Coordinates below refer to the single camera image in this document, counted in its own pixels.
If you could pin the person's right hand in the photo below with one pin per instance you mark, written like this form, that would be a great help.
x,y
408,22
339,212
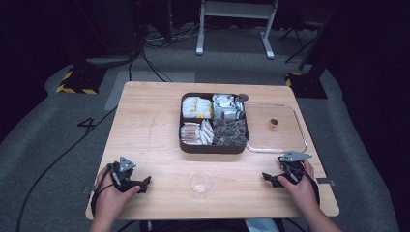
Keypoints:
x,y
303,193

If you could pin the clear plastic lid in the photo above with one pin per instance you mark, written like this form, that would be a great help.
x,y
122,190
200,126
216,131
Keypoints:
x,y
283,138

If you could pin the light blue cloth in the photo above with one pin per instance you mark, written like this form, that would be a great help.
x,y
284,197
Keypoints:
x,y
261,226

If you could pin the black tripod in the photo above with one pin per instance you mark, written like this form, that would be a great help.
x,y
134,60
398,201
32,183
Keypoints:
x,y
299,42

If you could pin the white desk frame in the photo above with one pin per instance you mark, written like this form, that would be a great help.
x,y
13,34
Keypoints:
x,y
237,9

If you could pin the pile of silver packets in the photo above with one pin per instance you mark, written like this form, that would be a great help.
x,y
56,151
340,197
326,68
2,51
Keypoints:
x,y
225,106

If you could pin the grey tape strip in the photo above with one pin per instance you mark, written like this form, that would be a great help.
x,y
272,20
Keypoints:
x,y
326,181

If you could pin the small brown capsule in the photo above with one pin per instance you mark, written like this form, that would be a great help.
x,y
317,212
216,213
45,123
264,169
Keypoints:
x,y
273,122

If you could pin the yellow black striped stand base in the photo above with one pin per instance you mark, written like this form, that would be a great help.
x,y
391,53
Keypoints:
x,y
306,85
83,82

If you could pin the person's left hand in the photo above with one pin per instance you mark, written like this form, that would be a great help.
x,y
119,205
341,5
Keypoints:
x,y
109,201

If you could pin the grey round capsule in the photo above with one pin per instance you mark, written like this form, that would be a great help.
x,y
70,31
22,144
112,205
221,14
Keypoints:
x,y
242,97

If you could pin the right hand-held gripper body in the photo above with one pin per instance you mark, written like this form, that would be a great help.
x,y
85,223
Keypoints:
x,y
294,167

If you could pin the pile of dark round capsules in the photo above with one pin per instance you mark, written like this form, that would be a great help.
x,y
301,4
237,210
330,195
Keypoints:
x,y
230,132

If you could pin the pile of clear packets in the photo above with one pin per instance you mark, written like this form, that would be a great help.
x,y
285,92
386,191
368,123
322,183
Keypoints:
x,y
190,133

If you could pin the pile of white yellow packets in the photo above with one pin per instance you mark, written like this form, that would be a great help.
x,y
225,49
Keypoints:
x,y
196,107

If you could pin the clear plastic cup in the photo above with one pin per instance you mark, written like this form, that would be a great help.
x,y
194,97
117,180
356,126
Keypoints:
x,y
200,183

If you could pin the row of white sachets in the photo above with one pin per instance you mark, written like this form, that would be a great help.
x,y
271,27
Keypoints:
x,y
207,132

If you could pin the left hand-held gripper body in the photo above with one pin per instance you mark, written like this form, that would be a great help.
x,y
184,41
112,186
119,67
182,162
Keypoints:
x,y
124,175

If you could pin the brown compartment box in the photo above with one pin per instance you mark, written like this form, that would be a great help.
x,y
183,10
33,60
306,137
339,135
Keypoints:
x,y
212,149

